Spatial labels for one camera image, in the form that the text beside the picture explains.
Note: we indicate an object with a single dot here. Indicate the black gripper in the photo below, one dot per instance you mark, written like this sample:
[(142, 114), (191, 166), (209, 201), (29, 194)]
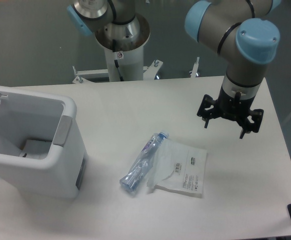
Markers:
[(233, 103)]

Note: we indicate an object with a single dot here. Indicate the white plastic packaging bag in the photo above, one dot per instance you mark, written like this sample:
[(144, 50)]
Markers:
[(178, 168)]

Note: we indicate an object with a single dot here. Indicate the crushed clear plastic bottle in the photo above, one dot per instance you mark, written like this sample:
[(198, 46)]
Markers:
[(143, 163)]

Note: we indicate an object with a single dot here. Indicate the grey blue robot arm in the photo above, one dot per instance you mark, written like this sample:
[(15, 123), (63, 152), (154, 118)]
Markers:
[(234, 29)]

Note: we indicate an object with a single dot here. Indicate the white open trash can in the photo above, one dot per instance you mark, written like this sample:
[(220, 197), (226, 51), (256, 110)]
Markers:
[(41, 147)]

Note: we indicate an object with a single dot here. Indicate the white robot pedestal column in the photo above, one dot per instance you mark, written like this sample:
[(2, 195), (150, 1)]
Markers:
[(124, 42)]

